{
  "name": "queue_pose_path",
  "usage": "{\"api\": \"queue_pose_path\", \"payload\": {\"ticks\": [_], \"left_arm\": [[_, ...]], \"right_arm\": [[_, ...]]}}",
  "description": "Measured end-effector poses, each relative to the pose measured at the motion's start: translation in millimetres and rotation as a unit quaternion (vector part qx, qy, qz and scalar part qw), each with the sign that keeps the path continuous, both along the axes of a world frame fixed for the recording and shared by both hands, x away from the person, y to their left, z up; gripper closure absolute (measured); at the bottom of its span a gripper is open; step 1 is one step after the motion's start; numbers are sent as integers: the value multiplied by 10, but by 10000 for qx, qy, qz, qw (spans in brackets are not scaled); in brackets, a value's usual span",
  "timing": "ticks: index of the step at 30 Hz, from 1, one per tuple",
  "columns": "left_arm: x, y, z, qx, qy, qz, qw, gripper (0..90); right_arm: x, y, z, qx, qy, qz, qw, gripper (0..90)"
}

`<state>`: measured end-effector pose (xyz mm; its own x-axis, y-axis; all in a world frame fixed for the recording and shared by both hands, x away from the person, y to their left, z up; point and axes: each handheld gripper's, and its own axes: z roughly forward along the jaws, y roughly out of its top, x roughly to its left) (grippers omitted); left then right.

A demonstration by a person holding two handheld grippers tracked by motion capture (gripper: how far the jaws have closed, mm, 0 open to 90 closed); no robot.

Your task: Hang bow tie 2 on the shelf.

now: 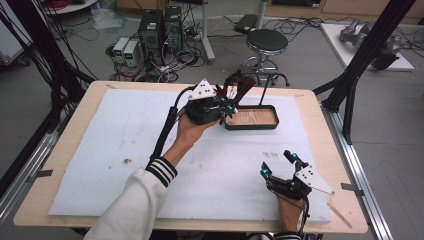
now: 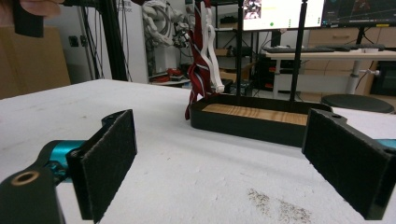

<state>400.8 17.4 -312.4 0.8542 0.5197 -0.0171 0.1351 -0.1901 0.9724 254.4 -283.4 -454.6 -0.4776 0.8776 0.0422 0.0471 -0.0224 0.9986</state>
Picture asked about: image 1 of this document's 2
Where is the white floor board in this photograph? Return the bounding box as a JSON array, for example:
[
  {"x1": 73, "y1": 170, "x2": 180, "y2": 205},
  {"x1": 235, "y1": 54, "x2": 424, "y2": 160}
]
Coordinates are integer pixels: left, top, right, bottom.
[{"x1": 319, "y1": 22, "x2": 416, "y2": 72}]

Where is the black metal frame post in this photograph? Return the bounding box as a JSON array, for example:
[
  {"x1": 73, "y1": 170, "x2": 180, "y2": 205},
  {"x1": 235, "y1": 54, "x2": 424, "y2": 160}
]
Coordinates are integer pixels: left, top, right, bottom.
[
  {"x1": 5, "y1": 0, "x2": 98, "y2": 135},
  {"x1": 312, "y1": 0, "x2": 418, "y2": 145}
]

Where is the grey robot part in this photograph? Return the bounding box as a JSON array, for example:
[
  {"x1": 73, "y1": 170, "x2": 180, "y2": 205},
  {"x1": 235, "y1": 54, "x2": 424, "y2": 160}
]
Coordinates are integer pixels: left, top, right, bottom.
[{"x1": 339, "y1": 17, "x2": 372, "y2": 48}]

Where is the thick black sleeved cable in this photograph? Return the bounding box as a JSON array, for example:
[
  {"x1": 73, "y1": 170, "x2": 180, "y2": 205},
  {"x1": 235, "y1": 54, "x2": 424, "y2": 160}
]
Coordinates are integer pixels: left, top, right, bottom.
[{"x1": 147, "y1": 84, "x2": 198, "y2": 166}]

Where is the black computer tower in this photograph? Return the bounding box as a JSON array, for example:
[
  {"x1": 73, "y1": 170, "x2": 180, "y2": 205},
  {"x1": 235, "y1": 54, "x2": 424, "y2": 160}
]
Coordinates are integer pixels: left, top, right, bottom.
[
  {"x1": 137, "y1": 9, "x2": 165, "y2": 52},
  {"x1": 162, "y1": 5, "x2": 184, "y2": 52}
]

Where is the red striped bow tie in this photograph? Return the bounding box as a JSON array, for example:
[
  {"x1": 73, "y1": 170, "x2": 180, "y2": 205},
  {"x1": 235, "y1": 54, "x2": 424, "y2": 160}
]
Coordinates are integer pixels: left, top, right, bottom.
[{"x1": 214, "y1": 69, "x2": 258, "y2": 126}]

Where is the thin black cable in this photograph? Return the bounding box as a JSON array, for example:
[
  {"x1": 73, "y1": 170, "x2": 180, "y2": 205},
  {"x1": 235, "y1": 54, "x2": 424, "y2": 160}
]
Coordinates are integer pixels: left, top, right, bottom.
[{"x1": 298, "y1": 196, "x2": 311, "y2": 239}]

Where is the white foam sheet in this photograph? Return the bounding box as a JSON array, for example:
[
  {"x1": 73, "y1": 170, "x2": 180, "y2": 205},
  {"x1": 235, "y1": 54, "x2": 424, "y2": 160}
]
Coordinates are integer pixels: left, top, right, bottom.
[{"x1": 48, "y1": 87, "x2": 335, "y2": 223}]

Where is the white power supply unit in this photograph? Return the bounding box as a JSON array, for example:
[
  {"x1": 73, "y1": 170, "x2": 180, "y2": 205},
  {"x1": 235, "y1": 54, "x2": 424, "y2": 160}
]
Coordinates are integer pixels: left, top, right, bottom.
[
  {"x1": 112, "y1": 36, "x2": 130, "y2": 63},
  {"x1": 122, "y1": 40, "x2": 140, "y2": 68}
]

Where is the person's right hand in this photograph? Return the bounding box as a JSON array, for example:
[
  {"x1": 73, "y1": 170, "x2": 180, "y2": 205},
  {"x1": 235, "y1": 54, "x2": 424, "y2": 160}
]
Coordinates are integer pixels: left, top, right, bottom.
[{"x1": 276, "y1": 195, "x2": 307, "y2": 235}]

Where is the thin wooden stick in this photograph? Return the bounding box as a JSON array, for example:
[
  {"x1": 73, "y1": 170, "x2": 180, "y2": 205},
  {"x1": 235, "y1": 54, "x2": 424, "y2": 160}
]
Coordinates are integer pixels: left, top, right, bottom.
[{"x1": 327, "y1": 201, "x2": 353, "y2": 230}]

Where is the black tray with wooden bottom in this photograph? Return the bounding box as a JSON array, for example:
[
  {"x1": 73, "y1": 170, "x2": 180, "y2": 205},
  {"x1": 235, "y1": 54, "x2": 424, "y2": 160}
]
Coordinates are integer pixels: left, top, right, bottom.
[{"x1": 224, "y1": 104, "x2": 280, "y2": 131}]

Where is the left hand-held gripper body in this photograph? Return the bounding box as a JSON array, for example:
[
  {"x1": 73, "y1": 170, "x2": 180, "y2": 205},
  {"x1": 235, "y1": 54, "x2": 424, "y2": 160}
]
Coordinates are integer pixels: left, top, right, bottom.
[{"x1": 184, "y1": 78, "x2": 225, "y2": 127}]

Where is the person's left hand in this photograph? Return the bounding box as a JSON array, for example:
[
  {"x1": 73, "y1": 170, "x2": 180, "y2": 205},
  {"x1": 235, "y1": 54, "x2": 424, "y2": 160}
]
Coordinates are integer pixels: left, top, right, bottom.
[{"x1": 175, "y1": 114, "x2": 220, "y2": 152}]

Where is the thin black stand rod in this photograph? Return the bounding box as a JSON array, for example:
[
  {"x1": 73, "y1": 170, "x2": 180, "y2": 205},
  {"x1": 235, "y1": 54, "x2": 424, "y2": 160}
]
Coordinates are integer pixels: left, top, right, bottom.
[{"x1": 259, "y1": 83, "x2": 271, "y2": 107}]

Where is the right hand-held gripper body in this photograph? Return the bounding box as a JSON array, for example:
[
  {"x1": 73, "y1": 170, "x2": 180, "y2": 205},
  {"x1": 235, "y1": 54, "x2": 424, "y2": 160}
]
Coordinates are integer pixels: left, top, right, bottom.
[{"x1": 266, "y1": 163, "x2": 336, "y2": 202}]

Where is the tangle of floor cables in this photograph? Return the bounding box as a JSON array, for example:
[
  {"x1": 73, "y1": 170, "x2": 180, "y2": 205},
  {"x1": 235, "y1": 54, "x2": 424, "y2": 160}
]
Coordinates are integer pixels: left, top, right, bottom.
[{"x1": 105, "y1": 31, "x2": 205, "y2": 83}]

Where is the flat black box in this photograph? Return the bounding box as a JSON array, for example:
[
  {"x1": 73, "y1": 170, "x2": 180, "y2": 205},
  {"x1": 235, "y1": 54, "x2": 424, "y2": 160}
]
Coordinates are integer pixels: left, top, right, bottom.
[{"x1": 233, "y1": 13, "x2": 259, "y2": 35}]

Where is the aluminium side rail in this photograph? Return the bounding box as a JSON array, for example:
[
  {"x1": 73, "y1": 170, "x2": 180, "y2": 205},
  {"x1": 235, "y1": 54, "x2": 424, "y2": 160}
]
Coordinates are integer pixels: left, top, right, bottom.
[
  {"x1": 0, "y1": 109, "x2": 73, "y2": 221},
  {"x1": 319, "y1": 99, "x2": 395, "y2": 240}
]

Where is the black round stool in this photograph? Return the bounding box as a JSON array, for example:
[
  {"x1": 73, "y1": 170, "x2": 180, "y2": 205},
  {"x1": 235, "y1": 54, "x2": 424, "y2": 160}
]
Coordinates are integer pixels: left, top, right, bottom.
[{"x1": 241, "y1": 28, "x2": 291, "y2": 88}]

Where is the clear plastic bag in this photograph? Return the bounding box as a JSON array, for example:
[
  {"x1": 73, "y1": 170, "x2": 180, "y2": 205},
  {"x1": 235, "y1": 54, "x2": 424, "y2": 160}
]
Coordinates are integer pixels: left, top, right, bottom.
[{"x1": 91, "y1": 7, "x2": 128, "y2": 33}]

